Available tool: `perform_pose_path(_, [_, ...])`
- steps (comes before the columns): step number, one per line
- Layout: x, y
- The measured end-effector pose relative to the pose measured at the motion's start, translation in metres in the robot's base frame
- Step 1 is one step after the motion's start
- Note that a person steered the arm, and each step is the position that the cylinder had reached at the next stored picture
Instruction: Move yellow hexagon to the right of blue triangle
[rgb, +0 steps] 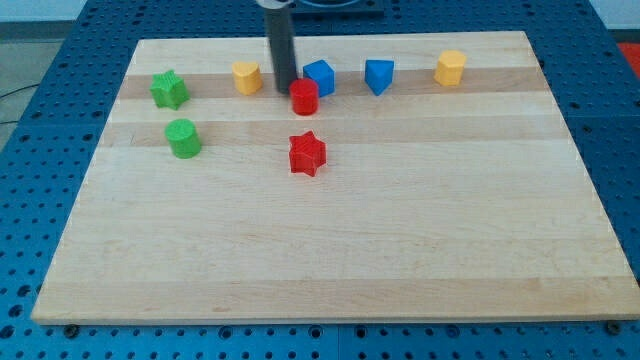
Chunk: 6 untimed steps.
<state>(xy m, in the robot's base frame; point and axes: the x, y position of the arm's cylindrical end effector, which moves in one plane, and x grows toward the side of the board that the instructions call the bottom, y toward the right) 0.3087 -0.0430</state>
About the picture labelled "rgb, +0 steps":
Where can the blue triangle block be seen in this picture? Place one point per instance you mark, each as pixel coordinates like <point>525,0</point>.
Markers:
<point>379,75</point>

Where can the blue cube block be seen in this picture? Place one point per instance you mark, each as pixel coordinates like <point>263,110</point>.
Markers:
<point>323,74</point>

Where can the yellow heart block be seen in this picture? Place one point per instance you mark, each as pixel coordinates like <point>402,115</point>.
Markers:
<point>247,77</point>

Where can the red cylinder block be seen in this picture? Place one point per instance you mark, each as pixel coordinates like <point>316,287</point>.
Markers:
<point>304,95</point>

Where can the wooden board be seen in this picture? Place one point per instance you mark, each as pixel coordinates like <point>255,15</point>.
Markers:
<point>466,203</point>

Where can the green star block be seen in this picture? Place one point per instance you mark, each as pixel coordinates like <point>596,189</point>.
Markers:
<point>169,90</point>

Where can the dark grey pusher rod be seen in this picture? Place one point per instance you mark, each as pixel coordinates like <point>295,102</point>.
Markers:
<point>280,33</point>

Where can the red star block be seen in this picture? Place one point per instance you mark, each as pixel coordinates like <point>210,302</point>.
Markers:
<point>307,153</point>

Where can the green cylinder block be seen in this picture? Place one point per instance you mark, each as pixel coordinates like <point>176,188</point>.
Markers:
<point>183,138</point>

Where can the yellow hexagon block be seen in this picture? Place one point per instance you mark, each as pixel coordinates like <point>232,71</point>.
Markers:
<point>450,68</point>

